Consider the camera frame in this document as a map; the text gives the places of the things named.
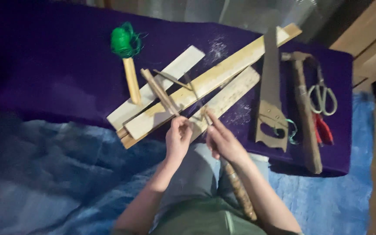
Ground person's left hand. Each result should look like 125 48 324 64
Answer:
165 116 194 164

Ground person's right hand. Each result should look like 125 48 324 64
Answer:
205 109 251 166

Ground bundle of bamboo strips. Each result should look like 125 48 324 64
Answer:
140 68 181 117

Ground knife with handle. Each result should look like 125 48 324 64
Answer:
183 72 258 222

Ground thin bamboo stick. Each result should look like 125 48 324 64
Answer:
153 69 192 90

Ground person's grey trousers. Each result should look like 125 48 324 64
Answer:
155 142 270 216

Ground brown wooden slat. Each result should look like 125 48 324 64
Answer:
116 126 162 150

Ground short white wooden plank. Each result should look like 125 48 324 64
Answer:
106 45 206 131

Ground whitewashed wooden plank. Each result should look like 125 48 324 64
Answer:
188 66 261 143

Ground long pale wooden plank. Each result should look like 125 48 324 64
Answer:
123 22 303 141

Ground person's green shirt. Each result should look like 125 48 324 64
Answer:
149 198 301 235

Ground green twine spool on stick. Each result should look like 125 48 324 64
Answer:
110 22 145 106

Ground clear plastic sheet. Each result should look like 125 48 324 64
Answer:
86 0 346 35

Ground purple cloth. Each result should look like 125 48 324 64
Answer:
0 0 354 177

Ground grey metal scissors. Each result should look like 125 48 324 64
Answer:
307 63 338 117

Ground blue tarp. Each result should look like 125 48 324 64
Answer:
0 91 376 235

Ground wooden furniture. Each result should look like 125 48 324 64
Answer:
330 0 376 92

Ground hand saw with wooden handle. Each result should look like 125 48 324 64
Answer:
255 26 290 153

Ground teal string piece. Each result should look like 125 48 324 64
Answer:
274 118 300 145

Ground hammer with wooden handle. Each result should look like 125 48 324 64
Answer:
281 51 323 175

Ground red-handled pliers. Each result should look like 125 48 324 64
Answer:
312 112 335 147

